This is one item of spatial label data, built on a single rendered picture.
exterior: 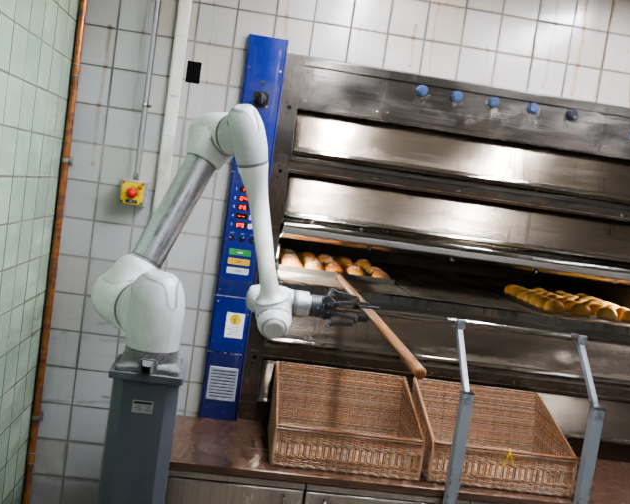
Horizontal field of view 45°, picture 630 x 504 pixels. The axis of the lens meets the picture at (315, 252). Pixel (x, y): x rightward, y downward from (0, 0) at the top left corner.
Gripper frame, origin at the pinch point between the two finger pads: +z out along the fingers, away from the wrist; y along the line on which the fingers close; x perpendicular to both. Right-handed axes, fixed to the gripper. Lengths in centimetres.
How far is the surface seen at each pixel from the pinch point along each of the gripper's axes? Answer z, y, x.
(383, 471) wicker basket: 16, 59, -11
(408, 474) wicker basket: 25, 59, -11
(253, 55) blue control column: -51, -88, -58
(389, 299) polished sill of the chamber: 19, 3, -61
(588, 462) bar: 87, 44, -2
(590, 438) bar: 86, 35, -2
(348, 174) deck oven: -6, -47, -62
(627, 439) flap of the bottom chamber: 132, 50, -60
